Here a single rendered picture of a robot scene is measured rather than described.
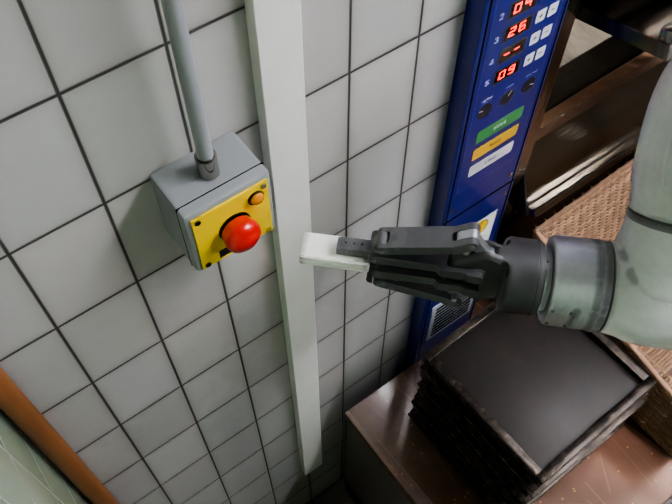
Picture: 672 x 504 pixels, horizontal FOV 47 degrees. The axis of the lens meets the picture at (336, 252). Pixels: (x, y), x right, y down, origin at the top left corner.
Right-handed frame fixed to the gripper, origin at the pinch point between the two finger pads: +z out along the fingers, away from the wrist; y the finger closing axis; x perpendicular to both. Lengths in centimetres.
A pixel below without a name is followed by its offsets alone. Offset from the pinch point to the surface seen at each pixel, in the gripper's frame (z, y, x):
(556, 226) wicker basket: -37, 64, 53
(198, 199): 13.6, -4.9, 0.8
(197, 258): 14.2, 2.3, -1.5
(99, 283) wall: 25.6, 7.6, -3.1
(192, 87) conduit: 12.9, -17.3, 3.6
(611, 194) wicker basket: -49, 66, 65
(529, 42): -19.2, 3.7, 37.6
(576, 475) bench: -46, 88, 11
